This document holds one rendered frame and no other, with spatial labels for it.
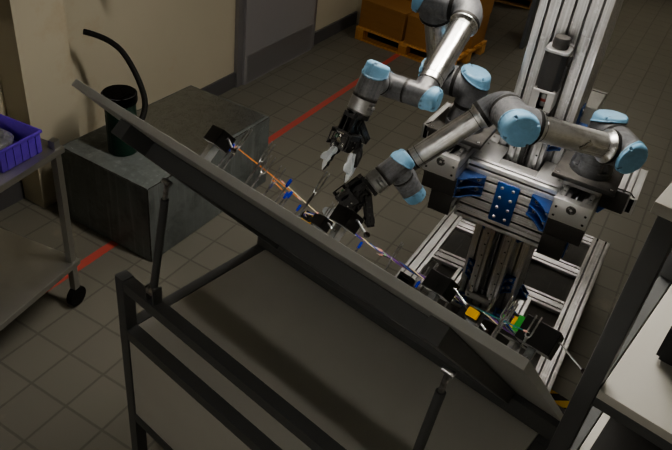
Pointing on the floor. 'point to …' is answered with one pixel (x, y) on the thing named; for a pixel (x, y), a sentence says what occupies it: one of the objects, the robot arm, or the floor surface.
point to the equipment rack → (630, 353)
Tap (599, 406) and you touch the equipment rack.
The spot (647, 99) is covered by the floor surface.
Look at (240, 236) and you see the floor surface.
